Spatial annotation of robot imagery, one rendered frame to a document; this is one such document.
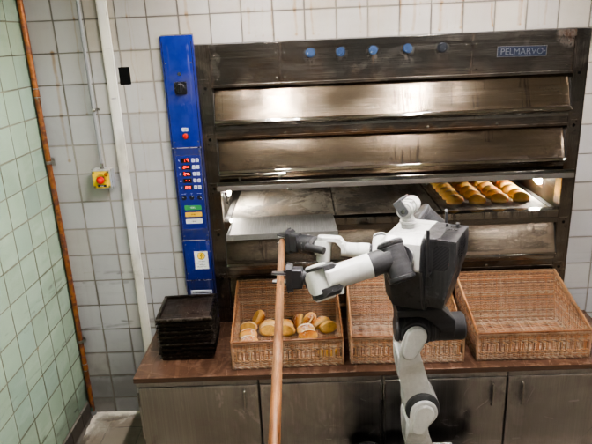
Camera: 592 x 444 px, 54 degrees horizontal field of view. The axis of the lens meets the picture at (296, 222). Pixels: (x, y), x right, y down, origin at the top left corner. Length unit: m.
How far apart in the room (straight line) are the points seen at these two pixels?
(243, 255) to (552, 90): 1.81
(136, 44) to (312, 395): 1.93
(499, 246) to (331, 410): 1.26
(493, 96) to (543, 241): 0.85
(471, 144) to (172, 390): 1.96
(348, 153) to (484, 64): 0.80
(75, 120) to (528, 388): 2.63
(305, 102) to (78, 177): 1.26
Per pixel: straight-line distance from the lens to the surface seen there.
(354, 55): 2.98
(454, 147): 3.11
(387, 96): 3.01
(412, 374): 2.48
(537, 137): 3.25
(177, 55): 2.99
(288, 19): 2.96
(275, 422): 1.53
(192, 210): 3.11
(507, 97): 3.15
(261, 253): 3.17
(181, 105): 3.00
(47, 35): 3.20
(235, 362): 2.90
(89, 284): 3.45
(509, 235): 3.34
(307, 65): 2.97
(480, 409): 3.11
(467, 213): 3.22
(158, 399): 3.03
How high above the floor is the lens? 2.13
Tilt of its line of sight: 18 degrees down
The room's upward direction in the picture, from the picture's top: 3 degrees counter-clockwise
